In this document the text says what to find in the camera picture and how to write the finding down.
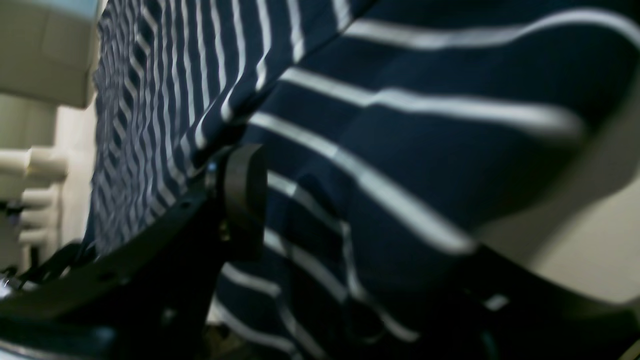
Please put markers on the beige chair at right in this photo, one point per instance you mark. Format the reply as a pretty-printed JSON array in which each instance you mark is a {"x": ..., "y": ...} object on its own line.
[{"x": 48, "y": 49}]

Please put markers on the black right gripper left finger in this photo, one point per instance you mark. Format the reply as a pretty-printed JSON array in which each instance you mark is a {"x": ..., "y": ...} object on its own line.
[{"x": 149, "y": 299}]

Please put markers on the navy white striped T-shirt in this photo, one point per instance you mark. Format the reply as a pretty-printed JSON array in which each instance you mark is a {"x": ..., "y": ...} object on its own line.
[{"x": 392, "y": 129}]

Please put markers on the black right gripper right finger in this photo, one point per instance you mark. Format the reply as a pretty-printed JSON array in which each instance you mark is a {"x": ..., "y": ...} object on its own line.
[{"x": 498, "y": 310}]

